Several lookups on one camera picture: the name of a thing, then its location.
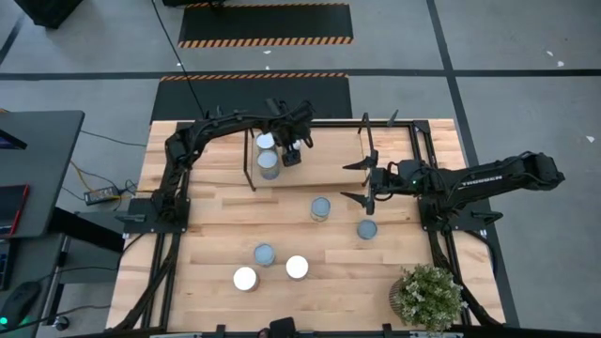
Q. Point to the black cabinet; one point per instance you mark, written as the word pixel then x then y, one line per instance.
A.
pixel 49 11

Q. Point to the dark screen device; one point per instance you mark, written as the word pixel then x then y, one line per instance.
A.
pixel 9 141

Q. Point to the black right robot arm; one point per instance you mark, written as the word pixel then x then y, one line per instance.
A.
pixel 483 180

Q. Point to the potted green plant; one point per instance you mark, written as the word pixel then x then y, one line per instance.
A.
pixel 429 296

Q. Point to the black desk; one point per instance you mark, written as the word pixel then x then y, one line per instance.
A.
pixel 47 155

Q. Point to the black metal rig frame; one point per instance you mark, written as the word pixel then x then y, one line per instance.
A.
pixel 338 124

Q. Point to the black power adapter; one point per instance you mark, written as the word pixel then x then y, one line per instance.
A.
pixel 100 195

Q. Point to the white mixed vegetables can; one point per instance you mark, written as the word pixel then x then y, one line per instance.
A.
pixel 264 254

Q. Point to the black caster wheel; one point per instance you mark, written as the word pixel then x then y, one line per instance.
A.
pixel 61 323

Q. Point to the orange pineapple can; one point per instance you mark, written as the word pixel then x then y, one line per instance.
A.
pixel 297 267

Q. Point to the silver-lidded food can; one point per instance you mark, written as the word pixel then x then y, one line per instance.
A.
pixel 265 141

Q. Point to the red and cream food can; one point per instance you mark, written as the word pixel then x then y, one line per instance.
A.
pixel 245 279

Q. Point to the black computer mouse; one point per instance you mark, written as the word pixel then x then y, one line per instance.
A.
pixel 19 302

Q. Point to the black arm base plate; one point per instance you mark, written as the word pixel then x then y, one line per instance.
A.
pixel 138 226
pixel 469 226

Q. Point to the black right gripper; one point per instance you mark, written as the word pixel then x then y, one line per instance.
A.
pixel 392 180

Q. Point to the cream and blue food can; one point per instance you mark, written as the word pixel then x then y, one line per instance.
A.
pixel 267 162

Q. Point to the dark tablet with red edge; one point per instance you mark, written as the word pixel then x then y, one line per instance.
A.
pixel 11 206

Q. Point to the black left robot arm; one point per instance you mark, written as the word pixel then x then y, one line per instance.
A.
pixel 225 123

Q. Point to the dark side table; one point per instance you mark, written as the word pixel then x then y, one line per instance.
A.
pixel 35 256

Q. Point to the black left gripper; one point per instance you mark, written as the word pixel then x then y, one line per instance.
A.
pixel 296 124

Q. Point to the wooden shelf with black frame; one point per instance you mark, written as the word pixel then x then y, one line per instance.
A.
pixel 349 145

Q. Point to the teal tuna fish can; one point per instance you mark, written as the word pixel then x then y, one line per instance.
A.
pixel 366 229

